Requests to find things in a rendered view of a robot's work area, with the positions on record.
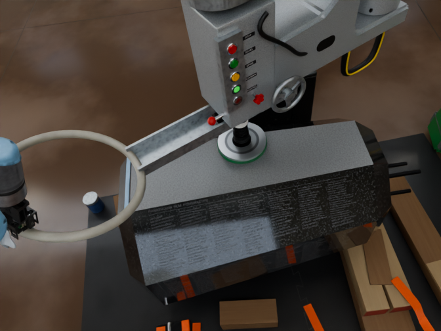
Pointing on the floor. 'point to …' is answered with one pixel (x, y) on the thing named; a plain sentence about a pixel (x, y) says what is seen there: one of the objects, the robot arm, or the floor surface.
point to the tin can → (93, 202)
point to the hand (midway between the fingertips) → (14, 236)
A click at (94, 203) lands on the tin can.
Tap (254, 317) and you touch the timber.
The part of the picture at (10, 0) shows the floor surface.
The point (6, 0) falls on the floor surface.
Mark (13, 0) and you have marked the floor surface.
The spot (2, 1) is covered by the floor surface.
